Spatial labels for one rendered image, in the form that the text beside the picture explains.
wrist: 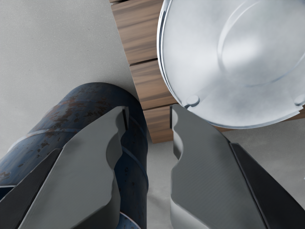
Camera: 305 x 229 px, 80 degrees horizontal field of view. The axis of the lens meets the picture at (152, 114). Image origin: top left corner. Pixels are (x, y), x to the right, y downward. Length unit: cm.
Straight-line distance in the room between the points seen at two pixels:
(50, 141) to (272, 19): 45
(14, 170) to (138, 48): 31
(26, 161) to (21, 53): 49
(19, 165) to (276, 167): 111
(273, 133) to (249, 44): 75
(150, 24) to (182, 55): 7
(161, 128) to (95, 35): 43
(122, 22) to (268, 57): 22
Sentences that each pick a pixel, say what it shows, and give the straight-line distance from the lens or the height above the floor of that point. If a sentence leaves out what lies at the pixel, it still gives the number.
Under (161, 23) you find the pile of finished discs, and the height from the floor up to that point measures 39.
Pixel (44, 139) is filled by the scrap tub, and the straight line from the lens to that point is 48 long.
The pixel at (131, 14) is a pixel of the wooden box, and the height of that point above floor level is 35.
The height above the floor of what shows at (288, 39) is 40.
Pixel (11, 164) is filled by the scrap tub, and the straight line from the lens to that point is 45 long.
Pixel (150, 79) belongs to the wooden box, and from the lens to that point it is 34.
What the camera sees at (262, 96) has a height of 39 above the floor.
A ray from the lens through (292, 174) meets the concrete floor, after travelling 129.
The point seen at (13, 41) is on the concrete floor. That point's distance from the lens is 84.
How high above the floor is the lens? 67
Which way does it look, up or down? 57 degrees down
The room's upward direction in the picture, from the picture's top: 179 degrees counter-clockwise
